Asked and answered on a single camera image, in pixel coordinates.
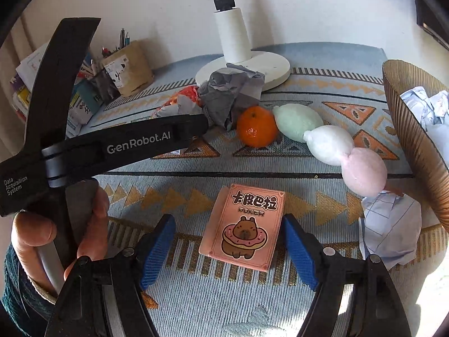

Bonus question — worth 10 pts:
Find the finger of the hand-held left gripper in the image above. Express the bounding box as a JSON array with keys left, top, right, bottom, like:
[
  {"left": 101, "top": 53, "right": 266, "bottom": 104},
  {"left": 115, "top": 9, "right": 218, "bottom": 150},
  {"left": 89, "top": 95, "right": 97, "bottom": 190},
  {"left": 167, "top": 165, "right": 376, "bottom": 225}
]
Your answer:
[
  {"left": 66, "top": 113, "right": 212, "bottom": 184},
  {"left": 26, "top": 17, "right": 102, "bottom": 150}
]

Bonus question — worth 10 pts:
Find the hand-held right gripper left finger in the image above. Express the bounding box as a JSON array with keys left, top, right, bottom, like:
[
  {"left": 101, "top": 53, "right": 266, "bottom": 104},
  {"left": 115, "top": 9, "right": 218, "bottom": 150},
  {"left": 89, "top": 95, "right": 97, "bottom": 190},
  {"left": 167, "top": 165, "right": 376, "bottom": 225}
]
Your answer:
[{"left": 45, "top": 213, "right": 177, "bottom": 337}]

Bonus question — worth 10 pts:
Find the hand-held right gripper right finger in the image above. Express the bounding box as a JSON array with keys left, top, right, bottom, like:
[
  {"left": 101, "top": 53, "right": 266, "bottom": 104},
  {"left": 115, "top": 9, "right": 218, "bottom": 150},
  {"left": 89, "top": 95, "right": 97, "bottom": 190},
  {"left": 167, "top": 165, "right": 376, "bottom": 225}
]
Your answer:
[{"left": 282, "top": 213, "right": 411, "bottom": 337}]

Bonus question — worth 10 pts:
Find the pink card box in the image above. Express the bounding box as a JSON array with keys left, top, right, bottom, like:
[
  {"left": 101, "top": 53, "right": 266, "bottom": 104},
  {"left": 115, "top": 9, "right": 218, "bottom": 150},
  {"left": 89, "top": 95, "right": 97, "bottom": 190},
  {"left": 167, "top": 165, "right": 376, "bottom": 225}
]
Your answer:
[{"left": 199, "top": 183, "right": 286, "bottom": 272}]

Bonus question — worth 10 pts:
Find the blue grid paper ball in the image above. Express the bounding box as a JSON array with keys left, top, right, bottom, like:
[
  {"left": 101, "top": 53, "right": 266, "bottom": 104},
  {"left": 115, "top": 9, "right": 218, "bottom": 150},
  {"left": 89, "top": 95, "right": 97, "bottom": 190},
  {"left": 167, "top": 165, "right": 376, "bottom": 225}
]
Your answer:
[{"left": 358, "top": 191, "right": 422, "bottom": 266}]

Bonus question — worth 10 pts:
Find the grey paper ball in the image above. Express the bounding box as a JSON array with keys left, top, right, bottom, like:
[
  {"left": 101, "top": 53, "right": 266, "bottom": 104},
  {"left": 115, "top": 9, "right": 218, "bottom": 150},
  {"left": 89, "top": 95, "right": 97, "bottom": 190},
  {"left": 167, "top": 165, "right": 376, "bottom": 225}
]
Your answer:
[{"left": 197, "top": 63, "right": 266, "bottom": 131}]

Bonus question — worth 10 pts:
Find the three-colour dango plush toy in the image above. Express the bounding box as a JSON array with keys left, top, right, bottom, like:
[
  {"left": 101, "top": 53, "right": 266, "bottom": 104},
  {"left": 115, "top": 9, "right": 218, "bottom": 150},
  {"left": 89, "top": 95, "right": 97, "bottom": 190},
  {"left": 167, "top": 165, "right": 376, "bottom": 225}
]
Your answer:
[{"left": 273, "top": 103, "right": 404, "bottom": 198}]

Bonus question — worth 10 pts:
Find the orange tangerine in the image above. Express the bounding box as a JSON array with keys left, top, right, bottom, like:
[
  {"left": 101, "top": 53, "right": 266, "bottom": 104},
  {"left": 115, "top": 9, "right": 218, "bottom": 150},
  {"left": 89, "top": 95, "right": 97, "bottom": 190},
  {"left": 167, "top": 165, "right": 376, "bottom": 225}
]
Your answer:
[{"left": 237, "top": 106, "right": 280, "bottom": 149}]

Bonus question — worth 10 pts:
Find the brown ribbed bowl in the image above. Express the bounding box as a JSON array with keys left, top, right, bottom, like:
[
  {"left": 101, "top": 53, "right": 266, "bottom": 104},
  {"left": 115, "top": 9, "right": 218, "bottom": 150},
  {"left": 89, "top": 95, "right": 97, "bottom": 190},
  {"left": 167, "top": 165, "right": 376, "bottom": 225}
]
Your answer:
[{"left": 382, "top": 60, "right": 449, "bottom": 233}]

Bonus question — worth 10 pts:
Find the pile of white papers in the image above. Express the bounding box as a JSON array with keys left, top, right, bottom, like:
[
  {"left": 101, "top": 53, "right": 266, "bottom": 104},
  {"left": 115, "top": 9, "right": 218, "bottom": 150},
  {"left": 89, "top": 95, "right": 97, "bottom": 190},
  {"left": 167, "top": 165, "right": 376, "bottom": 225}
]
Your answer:
[{"left": 400, "top": 86, "right": 449, "bottom": 169}]

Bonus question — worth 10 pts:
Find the person's left forearm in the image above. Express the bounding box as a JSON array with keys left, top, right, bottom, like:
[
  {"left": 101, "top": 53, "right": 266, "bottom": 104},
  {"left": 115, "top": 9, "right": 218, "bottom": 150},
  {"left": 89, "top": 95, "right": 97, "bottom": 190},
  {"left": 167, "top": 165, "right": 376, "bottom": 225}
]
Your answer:
[{"left": 1, "top": 244, "right": 58, "bottom": 328}]

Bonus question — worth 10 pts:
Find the person's left hand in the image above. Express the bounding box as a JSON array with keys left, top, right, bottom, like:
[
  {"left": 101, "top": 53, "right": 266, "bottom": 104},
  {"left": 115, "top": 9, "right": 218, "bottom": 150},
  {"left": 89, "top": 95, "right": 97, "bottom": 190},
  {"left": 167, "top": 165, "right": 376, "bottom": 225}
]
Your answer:
[{"left": 10, "top": 185, "right": 111, "bottom": 288}]

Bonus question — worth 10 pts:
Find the row of standing books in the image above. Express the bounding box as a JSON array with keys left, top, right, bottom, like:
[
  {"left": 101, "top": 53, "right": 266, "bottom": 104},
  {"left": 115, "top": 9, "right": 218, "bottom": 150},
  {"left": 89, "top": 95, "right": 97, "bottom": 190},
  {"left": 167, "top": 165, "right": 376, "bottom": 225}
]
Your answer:
[{"left": 9, "top": 40, "right": 103, "bottom": 138}]

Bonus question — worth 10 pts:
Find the black mesh pen holder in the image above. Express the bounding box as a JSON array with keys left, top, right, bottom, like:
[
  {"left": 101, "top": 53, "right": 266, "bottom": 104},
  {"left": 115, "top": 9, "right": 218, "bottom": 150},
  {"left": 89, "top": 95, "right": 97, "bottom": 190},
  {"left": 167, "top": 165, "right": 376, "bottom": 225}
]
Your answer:
[{"left": 89, "top": 67, "right": 122, "bottom": 105}]

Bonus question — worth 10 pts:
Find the beige pleated curtain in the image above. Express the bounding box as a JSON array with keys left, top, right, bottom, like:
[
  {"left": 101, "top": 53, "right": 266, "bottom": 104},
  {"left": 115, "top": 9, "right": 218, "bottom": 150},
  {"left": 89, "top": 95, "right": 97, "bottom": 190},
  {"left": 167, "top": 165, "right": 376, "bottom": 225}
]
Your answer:
[{"left": 10, "top": 17, "right": 50, "bottom": 64}]

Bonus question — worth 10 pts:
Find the cardboard pen holder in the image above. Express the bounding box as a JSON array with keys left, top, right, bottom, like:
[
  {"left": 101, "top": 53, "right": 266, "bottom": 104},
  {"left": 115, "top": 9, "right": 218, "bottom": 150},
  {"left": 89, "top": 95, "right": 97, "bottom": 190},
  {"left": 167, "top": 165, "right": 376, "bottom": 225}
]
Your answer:
[{"left": 102, "top": 40, "right": 155, "bottom": 98}]

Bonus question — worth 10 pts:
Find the cluster of pens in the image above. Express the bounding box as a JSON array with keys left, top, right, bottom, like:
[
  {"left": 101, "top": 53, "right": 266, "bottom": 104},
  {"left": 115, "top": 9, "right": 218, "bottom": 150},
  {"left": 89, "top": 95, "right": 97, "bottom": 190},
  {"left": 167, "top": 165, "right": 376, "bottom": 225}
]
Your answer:
[{"left": 102, "top": 27, "right": 133, "bottom": 57}]

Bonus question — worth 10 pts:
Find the patterned table cloth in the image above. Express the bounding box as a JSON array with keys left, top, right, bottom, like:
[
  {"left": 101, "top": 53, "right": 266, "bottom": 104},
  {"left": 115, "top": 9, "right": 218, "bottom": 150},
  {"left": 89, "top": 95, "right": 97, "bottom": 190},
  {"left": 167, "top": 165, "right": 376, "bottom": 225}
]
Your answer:
[{"left": 67, "top": 44, "right": 449, "bottom": 337}]

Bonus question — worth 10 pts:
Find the white desk lamp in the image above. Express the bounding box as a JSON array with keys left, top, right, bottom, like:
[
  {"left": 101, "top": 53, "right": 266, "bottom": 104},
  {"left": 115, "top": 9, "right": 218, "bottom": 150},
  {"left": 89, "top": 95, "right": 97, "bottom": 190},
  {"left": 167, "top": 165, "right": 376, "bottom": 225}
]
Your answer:
[{"left": 194, "top": 0, "right": 292, "bottom": 92}]

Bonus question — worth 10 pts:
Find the dark object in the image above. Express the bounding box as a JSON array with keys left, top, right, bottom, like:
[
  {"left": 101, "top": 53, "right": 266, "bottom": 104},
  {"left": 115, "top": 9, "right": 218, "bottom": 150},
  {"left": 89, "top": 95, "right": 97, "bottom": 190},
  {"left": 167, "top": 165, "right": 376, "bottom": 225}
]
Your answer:
[{"left": 414, "top": 0, "right": 449, "bottom": 50}]

